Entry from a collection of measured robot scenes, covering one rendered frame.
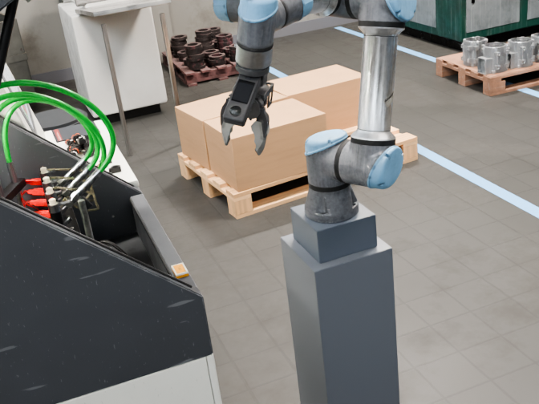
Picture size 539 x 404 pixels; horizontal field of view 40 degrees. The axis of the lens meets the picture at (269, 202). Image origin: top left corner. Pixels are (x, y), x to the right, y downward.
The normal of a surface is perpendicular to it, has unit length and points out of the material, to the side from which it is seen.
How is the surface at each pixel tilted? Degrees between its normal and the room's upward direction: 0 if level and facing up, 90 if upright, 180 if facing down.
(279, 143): 90
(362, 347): 90
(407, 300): 0
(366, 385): 90
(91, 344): 90
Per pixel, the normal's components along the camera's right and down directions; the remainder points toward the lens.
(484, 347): -0.11, -0.90
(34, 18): 0.37, 0.36
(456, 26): -0.92, 0.25
